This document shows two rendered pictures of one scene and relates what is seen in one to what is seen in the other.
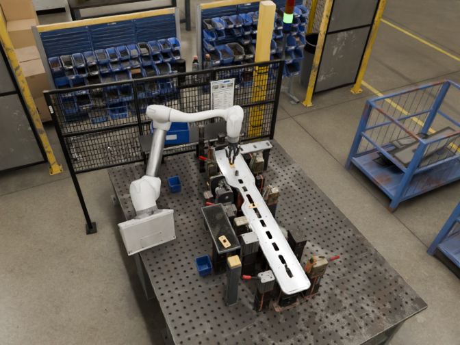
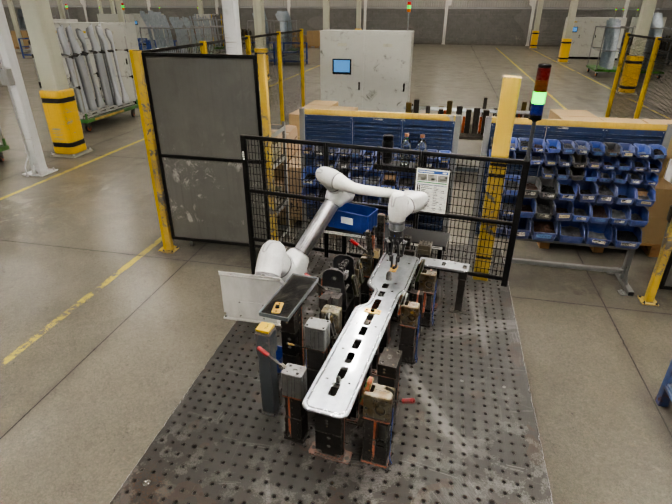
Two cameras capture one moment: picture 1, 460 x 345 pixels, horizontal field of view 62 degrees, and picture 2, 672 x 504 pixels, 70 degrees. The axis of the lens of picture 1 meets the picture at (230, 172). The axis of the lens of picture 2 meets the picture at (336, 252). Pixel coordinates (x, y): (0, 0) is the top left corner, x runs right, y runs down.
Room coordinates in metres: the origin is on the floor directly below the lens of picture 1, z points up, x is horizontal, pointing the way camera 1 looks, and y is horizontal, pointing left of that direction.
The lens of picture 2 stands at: (0.21, -1.34, 2.33)
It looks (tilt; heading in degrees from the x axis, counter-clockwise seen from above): 27 degrees down; 41
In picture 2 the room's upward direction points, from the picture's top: straight up
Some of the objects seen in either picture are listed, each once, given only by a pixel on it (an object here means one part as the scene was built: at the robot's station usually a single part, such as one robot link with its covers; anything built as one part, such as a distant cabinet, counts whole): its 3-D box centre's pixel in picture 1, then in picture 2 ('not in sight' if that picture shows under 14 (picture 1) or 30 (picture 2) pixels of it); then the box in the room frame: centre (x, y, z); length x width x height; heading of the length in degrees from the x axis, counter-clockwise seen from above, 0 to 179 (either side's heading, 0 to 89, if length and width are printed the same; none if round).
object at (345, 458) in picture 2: (289, 292); (330, 427); (1.26, -0.42, 0.84); 0.18 x 0.06 x 0.29; 112
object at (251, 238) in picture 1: (248, 256); (317, 360); (1.48, -0.15, 0.90); 0.13 x 0.10 x 0.41; 112
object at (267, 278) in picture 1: (263, 291); (295, 403); (1.24, -0.25, 0.88); 0.11 x 0.10 x 0.36; 112
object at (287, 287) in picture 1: (255, 207); (373, 314); (1.83, -0.20, 1.00); 1.38 x 0.22 x 0.02; 22
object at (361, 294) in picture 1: (234, 213); (373, 335); (2.05, -0.05, 0.68); 2.56 x 1.61 x 0.04; 29
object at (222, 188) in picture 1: (222, 207); (339, 302); (1.87, 0.05, 0.94); 0.18 x 0.13 x 0.49; 22
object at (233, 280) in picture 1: (232, 283); (268, 371); (1.27, -0.05, 0.92); 0.08 x 0.08 x 0.44; 22
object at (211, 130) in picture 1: (192, 135); (379, 232); (2.61, 0.34, 1.02); 0.90 x 0.22 x 0.03; 112
